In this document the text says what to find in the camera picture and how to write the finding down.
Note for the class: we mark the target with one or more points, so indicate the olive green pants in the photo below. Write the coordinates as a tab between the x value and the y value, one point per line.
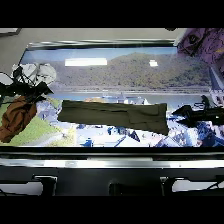
113	113

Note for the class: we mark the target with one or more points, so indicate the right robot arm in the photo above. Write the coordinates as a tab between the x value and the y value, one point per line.
203	115

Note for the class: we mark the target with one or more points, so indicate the white grey garment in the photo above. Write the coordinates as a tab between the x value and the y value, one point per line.
41	72

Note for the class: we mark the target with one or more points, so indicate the brown garment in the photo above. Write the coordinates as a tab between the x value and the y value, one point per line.
16	116

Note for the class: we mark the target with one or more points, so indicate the purple garment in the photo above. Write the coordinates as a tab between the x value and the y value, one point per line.
206	43

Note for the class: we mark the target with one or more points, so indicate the silver frame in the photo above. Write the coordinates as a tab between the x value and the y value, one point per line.
116	163

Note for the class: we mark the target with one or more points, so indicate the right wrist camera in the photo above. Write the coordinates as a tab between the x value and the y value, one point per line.
205	101

